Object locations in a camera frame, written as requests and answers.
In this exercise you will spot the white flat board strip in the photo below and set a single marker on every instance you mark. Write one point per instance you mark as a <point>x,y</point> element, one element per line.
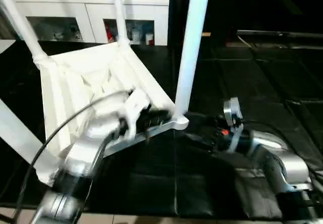
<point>5,46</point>

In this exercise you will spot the black mat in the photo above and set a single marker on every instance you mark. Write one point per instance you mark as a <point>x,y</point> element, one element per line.
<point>252,82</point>

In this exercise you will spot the yellow label sticker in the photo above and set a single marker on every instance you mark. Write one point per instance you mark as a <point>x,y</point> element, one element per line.
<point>207,34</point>

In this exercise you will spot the long black bar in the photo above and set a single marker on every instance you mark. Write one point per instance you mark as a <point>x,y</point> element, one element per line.
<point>277,34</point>

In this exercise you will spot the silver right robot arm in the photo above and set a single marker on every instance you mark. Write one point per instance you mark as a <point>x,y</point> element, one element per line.
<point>290,163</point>

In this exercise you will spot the white cabinet with glass doors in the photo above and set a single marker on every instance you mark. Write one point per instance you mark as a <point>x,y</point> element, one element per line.
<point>63,9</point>

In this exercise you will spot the white toy figurine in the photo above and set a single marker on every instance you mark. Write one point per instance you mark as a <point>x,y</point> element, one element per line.
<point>58,35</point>

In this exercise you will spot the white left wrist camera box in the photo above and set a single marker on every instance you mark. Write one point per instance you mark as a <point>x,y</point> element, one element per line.
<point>136,103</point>

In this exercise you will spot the white plastic table top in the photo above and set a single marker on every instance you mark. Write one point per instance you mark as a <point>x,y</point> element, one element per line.
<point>75,77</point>

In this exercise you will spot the red and white bottle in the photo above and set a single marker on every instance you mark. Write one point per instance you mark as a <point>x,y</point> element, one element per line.
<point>109,34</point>

